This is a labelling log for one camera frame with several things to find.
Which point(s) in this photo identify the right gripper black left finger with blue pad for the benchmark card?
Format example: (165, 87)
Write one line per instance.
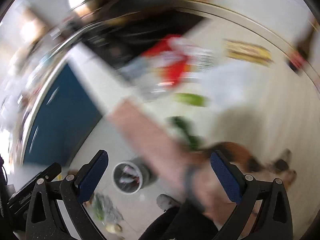
(44, 219)

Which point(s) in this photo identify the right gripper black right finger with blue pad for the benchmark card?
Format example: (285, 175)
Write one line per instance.
(273, 221)

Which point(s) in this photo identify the white round trash bin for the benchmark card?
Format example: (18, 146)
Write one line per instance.
(131, 176)

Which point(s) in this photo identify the blue kitchen cabinets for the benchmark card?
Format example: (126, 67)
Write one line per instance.
(64, 121)

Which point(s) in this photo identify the clear plastic bag with greens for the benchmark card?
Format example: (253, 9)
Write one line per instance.
(107, 213)

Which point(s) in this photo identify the cat print table mat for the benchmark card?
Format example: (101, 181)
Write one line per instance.
(208, 193)

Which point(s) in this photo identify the person's black trouser legs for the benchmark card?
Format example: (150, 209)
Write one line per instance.
(184, 222)

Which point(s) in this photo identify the left grey slipper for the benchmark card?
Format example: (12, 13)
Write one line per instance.
(165, 202)

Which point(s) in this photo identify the dark green vegetable scrap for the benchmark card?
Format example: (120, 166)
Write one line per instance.
(188, 140)

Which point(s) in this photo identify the pink cloth on counter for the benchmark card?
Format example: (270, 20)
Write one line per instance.
(162, 154)

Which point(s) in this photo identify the yellow cling wrap box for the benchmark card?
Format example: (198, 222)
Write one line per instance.
(249, 52)

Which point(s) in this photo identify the red white snack bag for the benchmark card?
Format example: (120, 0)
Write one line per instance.
(164, 66)

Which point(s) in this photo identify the black stove top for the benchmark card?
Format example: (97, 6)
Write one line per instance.
(119, 45)

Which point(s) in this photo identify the black frying pan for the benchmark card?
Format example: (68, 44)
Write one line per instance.
(135, 0)

